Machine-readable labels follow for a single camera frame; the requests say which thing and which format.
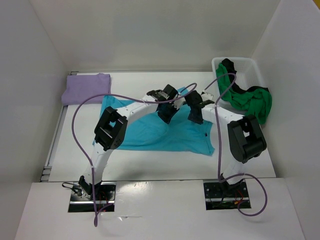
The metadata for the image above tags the white plastic laundry basket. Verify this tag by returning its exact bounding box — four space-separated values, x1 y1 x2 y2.
208 56 266 115

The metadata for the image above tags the cyan t shirt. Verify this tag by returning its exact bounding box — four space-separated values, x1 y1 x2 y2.
91 86 216 157

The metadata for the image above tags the black t shirt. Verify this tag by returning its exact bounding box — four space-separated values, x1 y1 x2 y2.
221 58 270 94

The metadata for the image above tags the green t shirt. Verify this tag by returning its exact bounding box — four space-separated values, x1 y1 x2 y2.
215 63 272 125

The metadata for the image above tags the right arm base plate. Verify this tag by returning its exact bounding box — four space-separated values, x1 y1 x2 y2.
203 180 251 211

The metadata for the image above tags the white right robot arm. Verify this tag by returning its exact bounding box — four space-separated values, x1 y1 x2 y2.
185 90 267 197

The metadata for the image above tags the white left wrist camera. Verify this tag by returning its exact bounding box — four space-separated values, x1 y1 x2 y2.
172 93 186 110

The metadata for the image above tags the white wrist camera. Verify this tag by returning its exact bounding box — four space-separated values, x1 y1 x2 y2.
201 91 214 102
172 93 186 110

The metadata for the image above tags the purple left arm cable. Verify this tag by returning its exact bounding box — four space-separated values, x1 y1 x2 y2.
71 83 198 228

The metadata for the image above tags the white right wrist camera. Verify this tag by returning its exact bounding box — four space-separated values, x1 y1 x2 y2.
201 91 214 102

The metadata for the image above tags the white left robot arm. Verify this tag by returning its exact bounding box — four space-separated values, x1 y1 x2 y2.
78 84 179 200

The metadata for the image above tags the purple t shirt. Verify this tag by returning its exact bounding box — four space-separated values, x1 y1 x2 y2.
61 73 112 106

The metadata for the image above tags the aluminium table edge rail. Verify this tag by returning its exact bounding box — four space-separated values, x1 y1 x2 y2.
48 72 216 182

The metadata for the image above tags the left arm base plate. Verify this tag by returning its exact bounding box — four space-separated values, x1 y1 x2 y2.
62 182 116 213

